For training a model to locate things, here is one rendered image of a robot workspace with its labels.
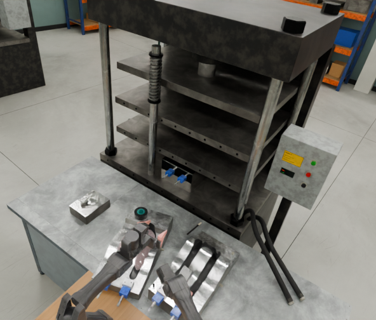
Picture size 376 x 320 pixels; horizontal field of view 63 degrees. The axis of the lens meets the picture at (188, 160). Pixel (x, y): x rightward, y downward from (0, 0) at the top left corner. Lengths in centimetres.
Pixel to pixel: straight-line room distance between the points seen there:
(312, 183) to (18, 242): 244
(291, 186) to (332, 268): 146
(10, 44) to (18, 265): 338
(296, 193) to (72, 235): 134
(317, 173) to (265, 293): 70
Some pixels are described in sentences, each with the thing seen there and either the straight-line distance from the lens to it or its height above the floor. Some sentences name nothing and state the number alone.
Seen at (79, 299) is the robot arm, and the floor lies 123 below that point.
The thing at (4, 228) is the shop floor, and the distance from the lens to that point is 327.
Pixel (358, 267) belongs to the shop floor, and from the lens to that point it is 337.
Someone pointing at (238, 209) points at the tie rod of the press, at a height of 93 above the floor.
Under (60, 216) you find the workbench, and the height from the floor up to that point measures 80.
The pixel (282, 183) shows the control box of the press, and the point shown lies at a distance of 191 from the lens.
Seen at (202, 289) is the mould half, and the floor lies 88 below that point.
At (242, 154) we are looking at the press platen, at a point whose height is 128.
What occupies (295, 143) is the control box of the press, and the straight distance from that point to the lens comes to 176.
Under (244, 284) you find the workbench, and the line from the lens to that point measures 183.
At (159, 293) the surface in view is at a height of 90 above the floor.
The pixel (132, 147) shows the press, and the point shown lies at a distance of 265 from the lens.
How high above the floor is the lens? 231
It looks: 37 degrees down
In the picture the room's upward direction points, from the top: 7 degrees clockwise
